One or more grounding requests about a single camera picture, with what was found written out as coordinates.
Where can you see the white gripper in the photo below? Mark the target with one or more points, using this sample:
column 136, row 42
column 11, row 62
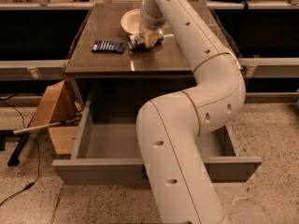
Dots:
column 152, row 22

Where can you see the silver blue redbull can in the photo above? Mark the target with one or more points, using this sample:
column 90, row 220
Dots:
column 138, row 41

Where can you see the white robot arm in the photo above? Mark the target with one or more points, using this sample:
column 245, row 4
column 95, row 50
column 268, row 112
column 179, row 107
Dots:
column 168, row 126

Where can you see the open grey top drawer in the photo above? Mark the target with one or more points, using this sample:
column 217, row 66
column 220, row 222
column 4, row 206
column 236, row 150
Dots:
column 106, row 153

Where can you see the white paper bowl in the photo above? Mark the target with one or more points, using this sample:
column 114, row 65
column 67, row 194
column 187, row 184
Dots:
column 131, row 22

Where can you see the dark blue snack packet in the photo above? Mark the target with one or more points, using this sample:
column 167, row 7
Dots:
column 108, row 46

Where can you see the grey metal cabinet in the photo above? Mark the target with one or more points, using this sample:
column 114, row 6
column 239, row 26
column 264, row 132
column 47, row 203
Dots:
column 124, row 62

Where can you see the brown cardboard box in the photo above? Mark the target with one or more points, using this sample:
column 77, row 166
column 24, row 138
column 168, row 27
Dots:
column 59, row 102

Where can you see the white black pole tool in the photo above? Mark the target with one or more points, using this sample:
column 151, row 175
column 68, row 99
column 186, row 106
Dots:
column 13, row 161

